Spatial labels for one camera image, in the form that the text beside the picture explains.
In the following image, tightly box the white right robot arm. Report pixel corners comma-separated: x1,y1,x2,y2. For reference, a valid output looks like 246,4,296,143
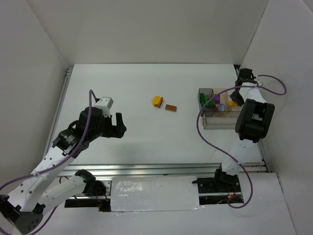
215,69,275,185

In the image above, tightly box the purple butterfly lego brick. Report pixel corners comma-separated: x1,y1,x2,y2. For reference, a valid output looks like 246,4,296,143
214,95,221,104

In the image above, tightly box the brown lego brick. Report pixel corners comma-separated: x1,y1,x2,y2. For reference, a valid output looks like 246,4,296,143
165,104,177,112

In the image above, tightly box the yellow round lego brick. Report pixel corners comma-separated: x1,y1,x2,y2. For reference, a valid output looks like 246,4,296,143
152,95,160,107

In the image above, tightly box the clear transparent bin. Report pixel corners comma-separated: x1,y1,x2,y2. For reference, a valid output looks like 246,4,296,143
201,92,242,130

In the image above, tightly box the yellow curved lego brick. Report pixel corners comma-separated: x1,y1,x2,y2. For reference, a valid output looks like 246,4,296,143
228,100,238,107

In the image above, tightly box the green lego brick in bin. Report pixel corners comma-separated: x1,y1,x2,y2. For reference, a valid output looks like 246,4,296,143
201,98,208,106

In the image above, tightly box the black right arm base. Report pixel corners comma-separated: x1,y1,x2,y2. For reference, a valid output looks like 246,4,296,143
192,169,241,193

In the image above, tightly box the brown lego plate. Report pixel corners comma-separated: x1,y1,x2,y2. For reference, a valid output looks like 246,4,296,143
156,96,163,108

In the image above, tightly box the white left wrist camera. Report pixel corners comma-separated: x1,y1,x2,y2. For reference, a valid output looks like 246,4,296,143
94,96,113,118

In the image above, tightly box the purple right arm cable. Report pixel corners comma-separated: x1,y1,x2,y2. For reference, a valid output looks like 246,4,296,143
196,74,287,209

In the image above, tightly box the white foil board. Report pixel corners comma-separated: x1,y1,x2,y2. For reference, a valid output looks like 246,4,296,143
111,176,200,212

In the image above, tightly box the purple round lego brick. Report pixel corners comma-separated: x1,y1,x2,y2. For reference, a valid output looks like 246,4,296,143
217,103,225,112

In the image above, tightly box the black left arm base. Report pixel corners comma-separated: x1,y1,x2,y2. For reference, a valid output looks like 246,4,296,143
65,169,111,197

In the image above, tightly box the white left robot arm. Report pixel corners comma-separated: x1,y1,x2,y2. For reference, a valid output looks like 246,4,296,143
0,107,127,235

